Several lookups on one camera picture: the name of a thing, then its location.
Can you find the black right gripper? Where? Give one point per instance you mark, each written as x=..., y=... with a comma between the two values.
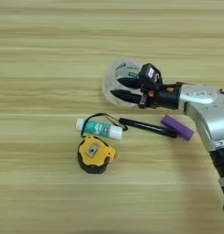
x=165, y=97

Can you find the clear adhesive tape roll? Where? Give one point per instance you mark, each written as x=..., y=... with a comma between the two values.
x=108, y=88

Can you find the purple rectangular block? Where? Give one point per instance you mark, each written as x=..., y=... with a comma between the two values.
x=177, y=127

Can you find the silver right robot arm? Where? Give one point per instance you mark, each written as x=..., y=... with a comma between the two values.
x=204, y=109

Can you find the small black box white label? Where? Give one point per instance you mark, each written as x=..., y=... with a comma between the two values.
x=150, y=76

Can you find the black marker pen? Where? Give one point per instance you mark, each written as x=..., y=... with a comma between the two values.
x=147, y=126

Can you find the white green glue stick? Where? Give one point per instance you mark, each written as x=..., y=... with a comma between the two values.
x=99, y=129

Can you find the yellow black tape measure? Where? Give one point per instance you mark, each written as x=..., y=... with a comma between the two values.
x=93, y=155

